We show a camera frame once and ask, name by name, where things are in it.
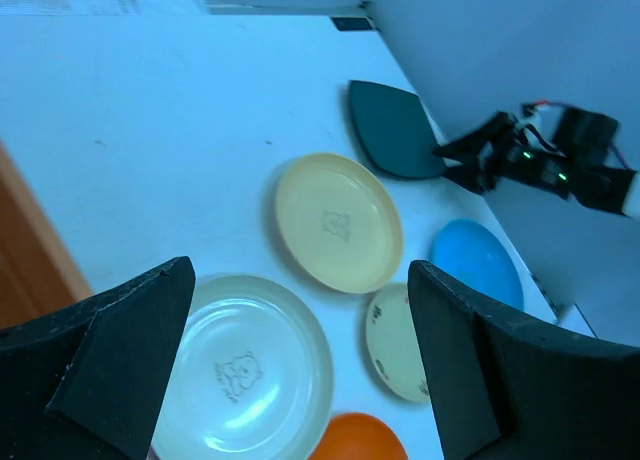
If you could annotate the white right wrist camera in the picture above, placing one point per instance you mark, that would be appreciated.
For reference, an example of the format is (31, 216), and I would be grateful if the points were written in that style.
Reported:
(531, 124)

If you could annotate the dark teal square plate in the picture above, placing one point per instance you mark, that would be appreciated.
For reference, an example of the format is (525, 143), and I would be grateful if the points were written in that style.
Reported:
(394, 131)

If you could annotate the orange plastic bin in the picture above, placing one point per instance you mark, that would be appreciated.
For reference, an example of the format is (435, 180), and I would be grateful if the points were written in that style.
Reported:
(38, 275)

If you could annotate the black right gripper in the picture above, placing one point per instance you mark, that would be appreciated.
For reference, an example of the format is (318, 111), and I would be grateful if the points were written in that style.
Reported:
(577, 170)

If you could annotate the orange round plate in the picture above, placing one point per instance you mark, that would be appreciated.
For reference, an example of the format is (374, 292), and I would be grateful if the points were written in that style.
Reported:
(358, 436)

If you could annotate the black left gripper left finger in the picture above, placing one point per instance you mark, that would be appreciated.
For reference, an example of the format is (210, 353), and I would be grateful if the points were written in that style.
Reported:
(88, 381)

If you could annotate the small blue label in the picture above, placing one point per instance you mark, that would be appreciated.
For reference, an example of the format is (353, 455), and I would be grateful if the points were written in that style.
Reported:
(352, 24)

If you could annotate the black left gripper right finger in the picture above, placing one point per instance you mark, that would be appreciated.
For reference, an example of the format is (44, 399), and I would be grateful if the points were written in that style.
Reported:
(506, 385)

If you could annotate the blue round plate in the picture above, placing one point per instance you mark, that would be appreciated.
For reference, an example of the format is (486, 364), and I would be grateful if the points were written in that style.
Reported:
(469, 252)

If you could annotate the beige floral small plate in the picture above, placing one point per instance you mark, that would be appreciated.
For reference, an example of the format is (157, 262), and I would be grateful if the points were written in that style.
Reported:
(392, 344)

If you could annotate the cream round plate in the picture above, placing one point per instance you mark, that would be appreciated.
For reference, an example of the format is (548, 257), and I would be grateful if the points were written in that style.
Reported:
(253, 376)

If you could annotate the white paper sheet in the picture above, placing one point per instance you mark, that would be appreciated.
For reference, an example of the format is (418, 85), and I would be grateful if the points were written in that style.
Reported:
(103, 7)

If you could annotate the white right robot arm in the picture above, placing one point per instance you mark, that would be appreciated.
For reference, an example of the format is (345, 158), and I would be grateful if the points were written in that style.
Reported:
(551, 146)

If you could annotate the yellow round plate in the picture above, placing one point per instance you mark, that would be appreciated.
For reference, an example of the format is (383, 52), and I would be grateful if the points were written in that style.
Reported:
(339, 223)

